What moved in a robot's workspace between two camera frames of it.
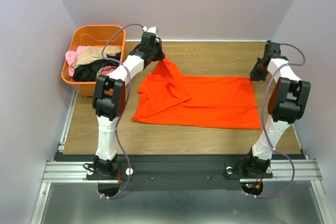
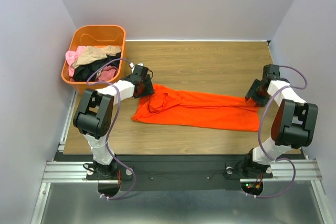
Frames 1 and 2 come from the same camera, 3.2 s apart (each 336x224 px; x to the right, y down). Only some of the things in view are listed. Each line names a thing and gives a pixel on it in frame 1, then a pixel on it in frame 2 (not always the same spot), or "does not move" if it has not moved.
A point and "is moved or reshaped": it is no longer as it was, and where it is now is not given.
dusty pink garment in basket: [107, 69] does not move
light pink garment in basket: [71, 56] does not move
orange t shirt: [167, 96] is moved or reshaped
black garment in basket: [87, 72] does not move
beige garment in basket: [88, 53] does not move
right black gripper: [258, 72] to [253, 94]
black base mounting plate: [169, 169] does not move
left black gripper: [156, 54] to [146, 86]
